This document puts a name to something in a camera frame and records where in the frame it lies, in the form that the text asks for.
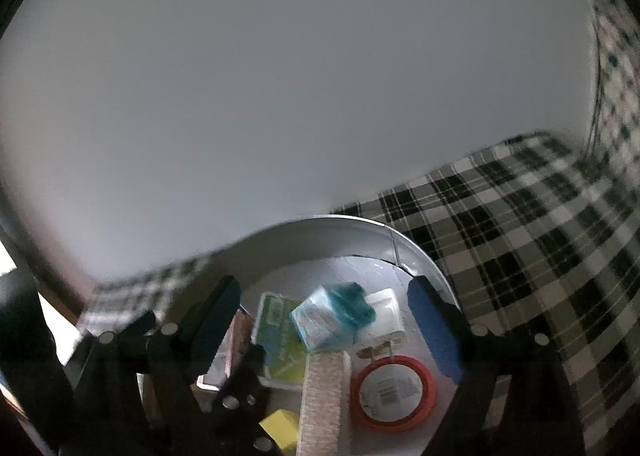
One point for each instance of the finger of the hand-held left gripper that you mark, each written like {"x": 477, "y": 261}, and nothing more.
{"x": 240, "y": 386}

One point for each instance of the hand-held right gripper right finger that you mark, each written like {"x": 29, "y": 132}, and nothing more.
{"x": 435, "y": 326}

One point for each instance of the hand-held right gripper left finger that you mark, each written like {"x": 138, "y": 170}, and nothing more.
{"x": 210, "y": 326}

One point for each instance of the yellow wooden cube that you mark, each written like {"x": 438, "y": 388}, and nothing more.
{"x": 282, "y": 428}

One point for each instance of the green label plastic box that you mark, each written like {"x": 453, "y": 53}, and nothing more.
{"x": 280, "y": 336}

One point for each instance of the beige speckled cardboard box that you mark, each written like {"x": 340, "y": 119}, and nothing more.
{"x": 325, "y": 401}

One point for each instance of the blue round metal tin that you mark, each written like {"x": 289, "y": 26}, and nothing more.
{"x": 345, "y": 246}

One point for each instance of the plaid pillow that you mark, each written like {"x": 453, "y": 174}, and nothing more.
{"x": 620, "y": 86}

